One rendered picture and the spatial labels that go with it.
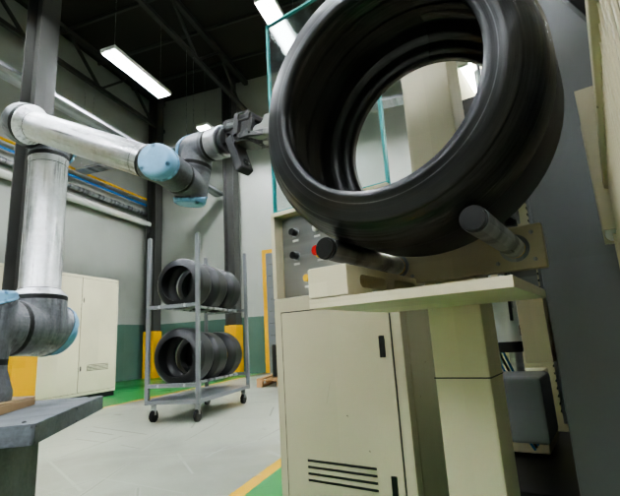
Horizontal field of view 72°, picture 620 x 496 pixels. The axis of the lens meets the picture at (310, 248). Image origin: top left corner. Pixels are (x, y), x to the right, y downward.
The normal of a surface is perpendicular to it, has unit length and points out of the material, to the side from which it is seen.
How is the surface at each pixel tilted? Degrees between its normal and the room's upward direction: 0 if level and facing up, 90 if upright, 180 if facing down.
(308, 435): 90
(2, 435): 90
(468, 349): 90
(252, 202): 90
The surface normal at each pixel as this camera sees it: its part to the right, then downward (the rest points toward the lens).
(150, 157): -0.16, -0.21
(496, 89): -0.43, -0.09
